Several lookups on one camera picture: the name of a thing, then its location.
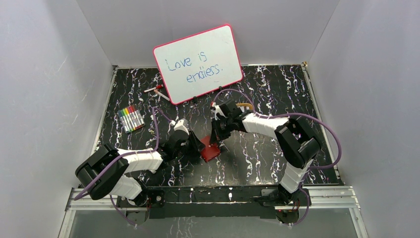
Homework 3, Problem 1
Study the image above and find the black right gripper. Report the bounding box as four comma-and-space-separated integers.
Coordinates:
210, 117, 234, 144

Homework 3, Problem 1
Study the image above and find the orange oval tray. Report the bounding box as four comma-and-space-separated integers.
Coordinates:
236, 103, 255, 112

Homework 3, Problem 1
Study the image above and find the red card holder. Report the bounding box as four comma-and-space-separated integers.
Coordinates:
200, 135, 221, 163

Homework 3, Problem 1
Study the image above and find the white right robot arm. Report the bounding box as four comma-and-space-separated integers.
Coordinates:
210, 100, 321, 205

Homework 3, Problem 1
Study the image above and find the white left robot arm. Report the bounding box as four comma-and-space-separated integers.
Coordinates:
75, 129, 207, 206

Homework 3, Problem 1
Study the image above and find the white marker pen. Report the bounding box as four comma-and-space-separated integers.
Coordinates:
154, 89, 170, 102

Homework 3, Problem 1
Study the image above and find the pack of coloured markers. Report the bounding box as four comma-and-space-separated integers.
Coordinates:
117, 105, 145, 133

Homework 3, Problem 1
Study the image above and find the red capped marker pen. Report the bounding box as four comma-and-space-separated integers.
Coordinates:
144, 84, 163, 93

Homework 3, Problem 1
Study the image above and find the pink framed whiteboard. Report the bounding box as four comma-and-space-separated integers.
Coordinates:
153, 24, 243, 105

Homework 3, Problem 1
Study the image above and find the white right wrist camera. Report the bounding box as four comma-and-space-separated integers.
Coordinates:
210, 102, 225, 120

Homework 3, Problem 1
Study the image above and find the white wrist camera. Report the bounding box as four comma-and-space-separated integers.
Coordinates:
169, 118, 190, 136
210, 102, 225, 120

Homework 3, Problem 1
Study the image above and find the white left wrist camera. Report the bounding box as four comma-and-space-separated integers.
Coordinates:
169, 118, 190, 136

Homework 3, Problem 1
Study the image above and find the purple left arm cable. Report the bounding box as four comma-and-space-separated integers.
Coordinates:
73, 106, 174, 227

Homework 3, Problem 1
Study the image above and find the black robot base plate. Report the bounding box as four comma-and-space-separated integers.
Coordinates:
116, 185, 312, 224

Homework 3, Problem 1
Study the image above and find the aluminium frame rail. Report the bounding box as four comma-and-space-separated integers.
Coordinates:
58, 185, 368, 238

